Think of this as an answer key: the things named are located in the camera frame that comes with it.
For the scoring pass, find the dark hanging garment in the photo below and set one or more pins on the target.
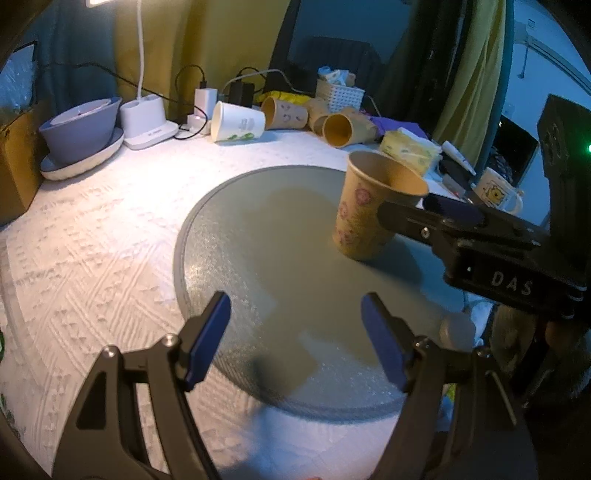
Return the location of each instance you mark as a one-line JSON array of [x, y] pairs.
[[425, 60]]

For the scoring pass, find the grey bowl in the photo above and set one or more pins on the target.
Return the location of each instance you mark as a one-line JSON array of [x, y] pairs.
[[78, 134]]

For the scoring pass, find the white desk lamp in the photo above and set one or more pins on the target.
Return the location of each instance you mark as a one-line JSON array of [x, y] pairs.
[[145, 122]]

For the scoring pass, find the white paper cup green print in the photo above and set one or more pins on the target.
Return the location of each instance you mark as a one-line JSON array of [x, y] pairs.
[[238, 122]]

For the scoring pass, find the white charger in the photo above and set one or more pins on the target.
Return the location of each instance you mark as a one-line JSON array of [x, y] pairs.
[[205, 104]]

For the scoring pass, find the white tube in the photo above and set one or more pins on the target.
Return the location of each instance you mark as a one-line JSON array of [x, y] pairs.
[[457, 157]]

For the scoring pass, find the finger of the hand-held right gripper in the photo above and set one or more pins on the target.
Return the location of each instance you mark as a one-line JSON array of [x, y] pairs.
[[455, 210], [411, 221]]

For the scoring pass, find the brown patterned paper cup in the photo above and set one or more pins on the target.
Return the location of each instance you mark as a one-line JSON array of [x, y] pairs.
[[286, 114]]

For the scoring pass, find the yellow packet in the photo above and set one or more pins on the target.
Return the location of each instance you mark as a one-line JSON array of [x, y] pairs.
[[288, 98]]

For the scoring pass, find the brown flowered paper cup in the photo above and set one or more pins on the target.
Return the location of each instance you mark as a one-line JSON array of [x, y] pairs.
[[358, 207]]

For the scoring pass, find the black charger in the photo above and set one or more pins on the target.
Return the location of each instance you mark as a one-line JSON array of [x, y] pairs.
[[242, 94]]

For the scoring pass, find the purple cloth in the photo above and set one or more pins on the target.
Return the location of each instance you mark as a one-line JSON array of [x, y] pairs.
[[397, 125]]

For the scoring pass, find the laptop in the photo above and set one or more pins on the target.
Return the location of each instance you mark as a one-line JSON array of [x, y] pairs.
[[512, 152]]

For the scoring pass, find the white plate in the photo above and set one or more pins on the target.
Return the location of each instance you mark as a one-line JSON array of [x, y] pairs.
[[92, 164]]

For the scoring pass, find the white plastic basket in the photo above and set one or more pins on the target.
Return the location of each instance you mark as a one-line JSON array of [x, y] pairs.
[[341, 98]]

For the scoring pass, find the yellow tissue pack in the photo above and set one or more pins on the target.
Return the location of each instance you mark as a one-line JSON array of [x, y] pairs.
[[408, 150]]

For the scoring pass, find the round glass turntable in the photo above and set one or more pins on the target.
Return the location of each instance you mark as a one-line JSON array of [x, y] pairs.
[[277, 258]]

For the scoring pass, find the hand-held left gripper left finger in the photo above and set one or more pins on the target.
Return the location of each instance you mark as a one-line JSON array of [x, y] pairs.
[[210, 341]]

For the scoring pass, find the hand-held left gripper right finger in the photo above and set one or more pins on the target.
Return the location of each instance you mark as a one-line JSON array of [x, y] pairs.
[[385, 344]]

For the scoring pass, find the yellow curtain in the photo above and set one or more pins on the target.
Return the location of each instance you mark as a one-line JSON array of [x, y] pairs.
[[475, 69], [184, 37]]

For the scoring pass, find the small packets in basket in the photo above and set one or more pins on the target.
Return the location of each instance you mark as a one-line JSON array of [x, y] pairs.
[[334, 76]]

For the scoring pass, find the white mug yellow bear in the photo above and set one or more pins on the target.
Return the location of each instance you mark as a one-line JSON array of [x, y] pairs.
[[496, 191]]

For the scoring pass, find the cardboard box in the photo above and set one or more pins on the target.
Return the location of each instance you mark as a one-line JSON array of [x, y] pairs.
[[21, 161]]

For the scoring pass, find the white textured tablecloth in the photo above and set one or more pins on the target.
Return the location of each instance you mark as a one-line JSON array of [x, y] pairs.
[[101, 258]]

